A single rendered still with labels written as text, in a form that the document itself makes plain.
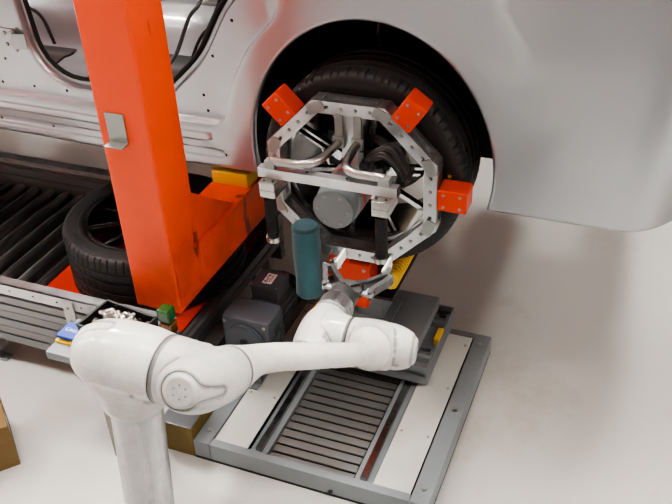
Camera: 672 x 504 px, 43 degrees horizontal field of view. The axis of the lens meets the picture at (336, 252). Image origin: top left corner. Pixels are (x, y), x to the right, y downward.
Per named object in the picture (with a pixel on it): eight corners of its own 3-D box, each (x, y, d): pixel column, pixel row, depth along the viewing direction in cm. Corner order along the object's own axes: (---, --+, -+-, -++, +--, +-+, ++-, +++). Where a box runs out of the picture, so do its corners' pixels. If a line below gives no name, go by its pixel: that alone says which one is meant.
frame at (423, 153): (440, 264, 270) (445, 106, 239) (434, 276, 265) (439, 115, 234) (284, 235, 287) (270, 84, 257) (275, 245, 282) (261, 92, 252)
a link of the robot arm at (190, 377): (259, 345, 158) (196, 327, 162) (212, 364, 141) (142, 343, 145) (248, 412, 160) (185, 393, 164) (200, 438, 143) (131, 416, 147)
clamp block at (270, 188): (288, 185, 251) (287, 169, 248) (275, 200, 244) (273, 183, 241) (272, 182, 252) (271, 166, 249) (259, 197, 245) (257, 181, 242)
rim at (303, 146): (450, 66, 260) (301, 70, 280) (429, 97, 242) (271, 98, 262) (464, 210, 286) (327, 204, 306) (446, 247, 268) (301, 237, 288)
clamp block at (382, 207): (398, 203, 240) (398, 186, 237) (388, 219, 233) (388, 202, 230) (381, 200, 241) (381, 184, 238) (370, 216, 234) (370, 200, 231)
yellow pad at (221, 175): (265, 170, 305) (264, 157, 302) (248, 188, 294) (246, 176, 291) (230, 164, 309) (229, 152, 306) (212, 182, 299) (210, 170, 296)
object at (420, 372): (453, 325, 322) (454, 304, 317) (426, 387, 295) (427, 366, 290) (331, 299, 339) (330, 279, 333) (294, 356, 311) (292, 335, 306)
